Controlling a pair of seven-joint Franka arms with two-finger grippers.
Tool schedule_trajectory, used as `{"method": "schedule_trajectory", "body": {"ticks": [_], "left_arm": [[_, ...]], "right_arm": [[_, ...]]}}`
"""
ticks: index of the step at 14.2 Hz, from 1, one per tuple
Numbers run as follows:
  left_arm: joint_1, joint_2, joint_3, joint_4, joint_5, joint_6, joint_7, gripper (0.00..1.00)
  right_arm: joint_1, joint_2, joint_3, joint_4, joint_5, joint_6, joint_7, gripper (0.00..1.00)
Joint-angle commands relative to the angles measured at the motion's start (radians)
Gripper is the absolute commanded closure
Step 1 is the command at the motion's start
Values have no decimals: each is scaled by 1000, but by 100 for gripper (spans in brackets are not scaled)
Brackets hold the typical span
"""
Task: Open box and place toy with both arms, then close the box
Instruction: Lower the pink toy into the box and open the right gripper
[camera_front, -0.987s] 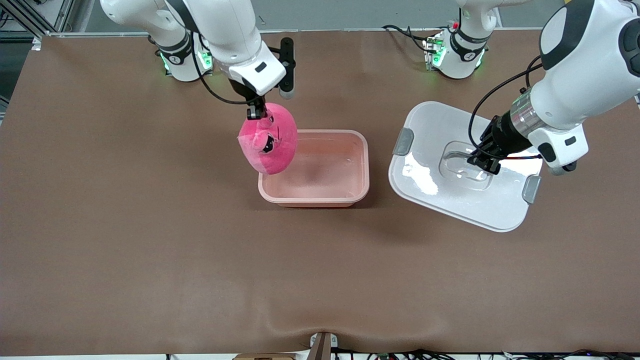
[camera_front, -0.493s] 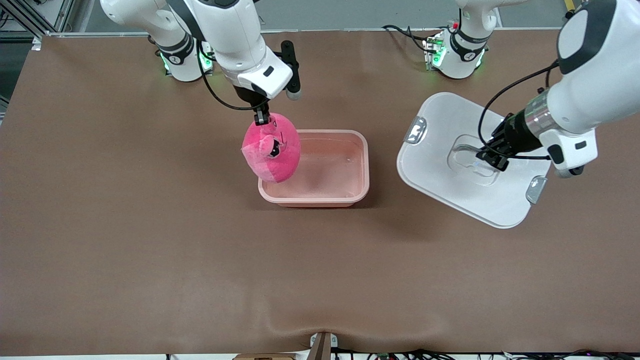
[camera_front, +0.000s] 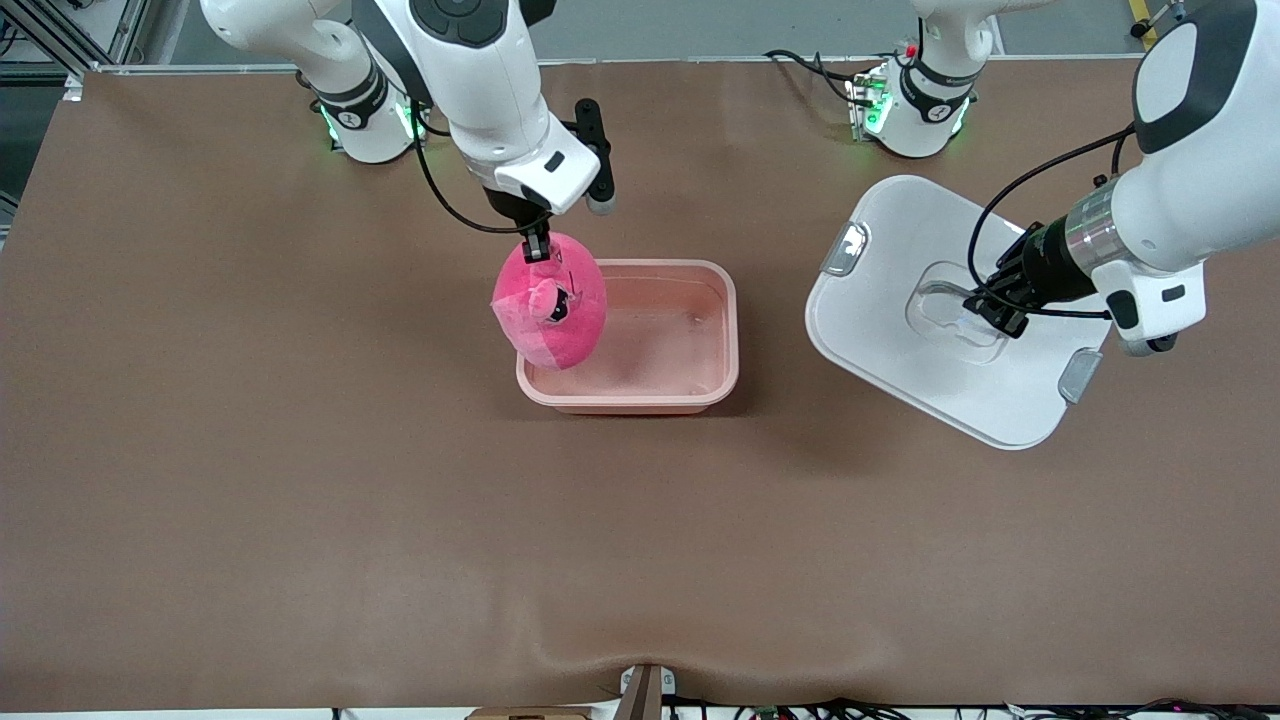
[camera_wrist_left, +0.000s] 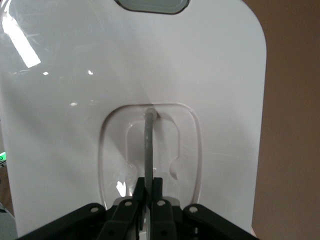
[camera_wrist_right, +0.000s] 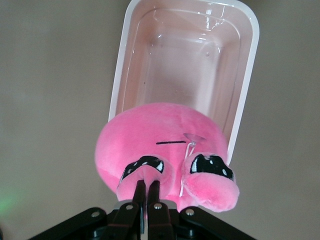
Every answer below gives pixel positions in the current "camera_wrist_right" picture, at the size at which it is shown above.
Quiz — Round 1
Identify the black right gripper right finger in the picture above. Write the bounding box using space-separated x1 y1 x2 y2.
147 179 176 240

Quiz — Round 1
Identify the pink plush toy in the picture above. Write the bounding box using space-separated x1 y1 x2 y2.
94 101 240 214

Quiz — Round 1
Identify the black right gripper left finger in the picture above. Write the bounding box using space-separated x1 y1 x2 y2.
107 179 147 240

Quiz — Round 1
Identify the pink plastic bin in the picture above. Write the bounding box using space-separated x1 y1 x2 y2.
107 0 261 166

